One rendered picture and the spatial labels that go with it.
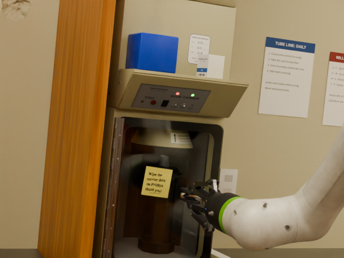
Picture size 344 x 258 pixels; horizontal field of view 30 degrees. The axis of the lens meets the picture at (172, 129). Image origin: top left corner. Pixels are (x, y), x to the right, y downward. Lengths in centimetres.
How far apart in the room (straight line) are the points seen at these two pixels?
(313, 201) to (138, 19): 66
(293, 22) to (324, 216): 116
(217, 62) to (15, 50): 67
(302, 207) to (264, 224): 10
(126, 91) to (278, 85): 90
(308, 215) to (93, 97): 57
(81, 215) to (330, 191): 62
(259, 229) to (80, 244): 47
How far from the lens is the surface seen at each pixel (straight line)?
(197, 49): 173
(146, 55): 156
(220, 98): 168
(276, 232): 136
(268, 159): 236
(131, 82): 156
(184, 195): 168
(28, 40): 204
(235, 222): 136
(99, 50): 154
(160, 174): 170
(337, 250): 253
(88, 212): 157
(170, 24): 170
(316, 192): 134
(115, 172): 166
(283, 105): 237
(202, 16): 174
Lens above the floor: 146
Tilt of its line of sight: 3 degrees down
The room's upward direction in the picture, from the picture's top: 6 degrees clockwise
